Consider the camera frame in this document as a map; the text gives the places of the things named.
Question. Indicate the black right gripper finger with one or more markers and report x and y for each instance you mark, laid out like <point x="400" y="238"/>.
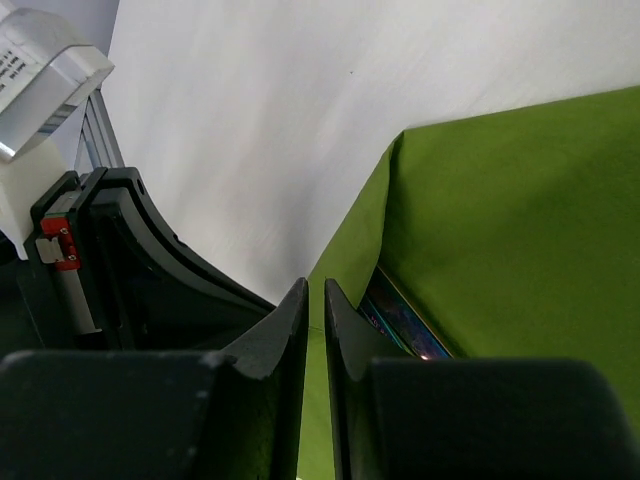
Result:
<point x="395" y="416"/>

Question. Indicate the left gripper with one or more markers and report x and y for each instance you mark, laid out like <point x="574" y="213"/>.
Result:
<point x="233" y="413"/>

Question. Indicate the green paper napkin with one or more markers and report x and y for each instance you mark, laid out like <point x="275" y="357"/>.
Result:
<point x="513" y="234"/>

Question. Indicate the left frame post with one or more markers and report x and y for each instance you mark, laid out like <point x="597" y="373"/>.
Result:
<point x="98" y="146"/>

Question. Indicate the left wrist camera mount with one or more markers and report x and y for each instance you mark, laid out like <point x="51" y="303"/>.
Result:
<point x="47" y="71"/>

